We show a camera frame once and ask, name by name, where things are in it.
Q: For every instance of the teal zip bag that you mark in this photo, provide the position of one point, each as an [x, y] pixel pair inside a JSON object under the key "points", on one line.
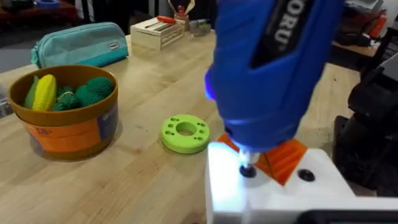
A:
{"points": [[77, 46]]}

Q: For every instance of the wooden cup with utensils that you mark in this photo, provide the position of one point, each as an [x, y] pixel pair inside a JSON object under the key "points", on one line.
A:
{"points": [[182, 15]]}

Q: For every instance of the clear small jar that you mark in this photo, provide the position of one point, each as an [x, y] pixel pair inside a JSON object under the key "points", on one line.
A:
{"points": [[200, 28]]}

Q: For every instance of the brown tub with toy vegetables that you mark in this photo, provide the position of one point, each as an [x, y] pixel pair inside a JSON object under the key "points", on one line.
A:
{"points": [[65, 130]]}

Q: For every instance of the green disc with holes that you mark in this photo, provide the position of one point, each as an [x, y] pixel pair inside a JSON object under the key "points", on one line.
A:
{"points": [[174, 140]]}

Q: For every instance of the pale wooden crate with tools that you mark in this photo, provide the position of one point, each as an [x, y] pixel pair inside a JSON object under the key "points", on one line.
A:
{"points": [[155, 35]]}

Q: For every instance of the blue electric screwdriver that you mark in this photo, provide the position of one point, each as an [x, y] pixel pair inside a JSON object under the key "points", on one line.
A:
{"points": [[264, 93]]}

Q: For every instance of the white orange left gripper finger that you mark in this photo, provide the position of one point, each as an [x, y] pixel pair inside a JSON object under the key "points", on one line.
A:
{"points": [[280, 199]]}

